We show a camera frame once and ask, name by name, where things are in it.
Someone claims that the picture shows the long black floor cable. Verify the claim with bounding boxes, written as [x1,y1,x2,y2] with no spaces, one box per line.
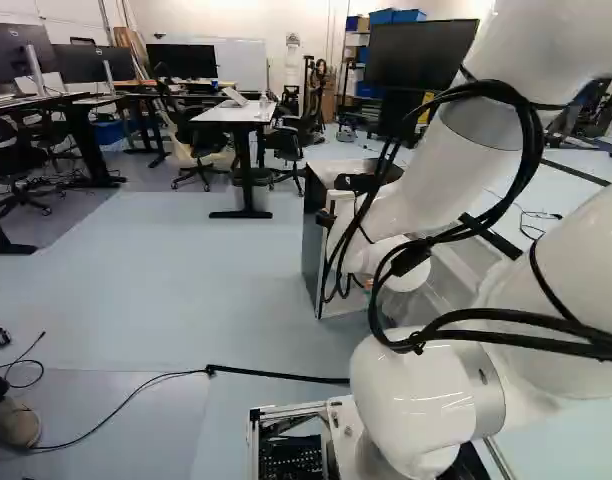
[29,365,215,451]

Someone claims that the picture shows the black desk monitor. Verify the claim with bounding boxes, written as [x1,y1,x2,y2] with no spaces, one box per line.
[0,22,58,97]
[145,43,220,82]
[52,43,138,97]

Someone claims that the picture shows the black floor cable cover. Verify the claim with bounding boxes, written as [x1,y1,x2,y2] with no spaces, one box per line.
[204,363,353,387]

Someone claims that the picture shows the white bin with black lid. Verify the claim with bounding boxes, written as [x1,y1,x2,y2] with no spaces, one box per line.
[232,168,275,215]

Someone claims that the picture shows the long black desk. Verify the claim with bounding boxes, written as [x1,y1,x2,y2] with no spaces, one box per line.
[0,91,128,256]

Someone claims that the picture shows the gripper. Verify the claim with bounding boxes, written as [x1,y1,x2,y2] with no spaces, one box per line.
[315,172,373,231]

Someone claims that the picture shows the large black screen on stand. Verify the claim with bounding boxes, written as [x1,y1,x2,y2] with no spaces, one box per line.
[362,18,481,142]

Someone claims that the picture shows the silver laptop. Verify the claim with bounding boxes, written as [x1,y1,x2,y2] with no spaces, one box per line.
[219,86,250,109]

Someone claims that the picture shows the office chair with cream seat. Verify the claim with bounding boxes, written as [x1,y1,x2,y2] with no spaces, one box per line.
[161,89,236,192]

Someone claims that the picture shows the black mesh office chair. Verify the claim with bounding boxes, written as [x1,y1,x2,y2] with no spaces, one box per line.
[262,123,308,197]

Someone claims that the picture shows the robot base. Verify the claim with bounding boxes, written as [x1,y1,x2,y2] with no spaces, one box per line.
[245,393,515,480]

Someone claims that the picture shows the thin black floor cable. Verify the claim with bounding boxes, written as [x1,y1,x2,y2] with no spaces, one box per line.
[517,208,565,242]

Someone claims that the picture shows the person's legs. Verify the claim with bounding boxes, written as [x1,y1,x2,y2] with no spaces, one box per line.
[0,358,42,451]

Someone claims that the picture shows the desk with black legs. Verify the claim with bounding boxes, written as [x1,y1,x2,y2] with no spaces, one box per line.
[189,97,278,220]

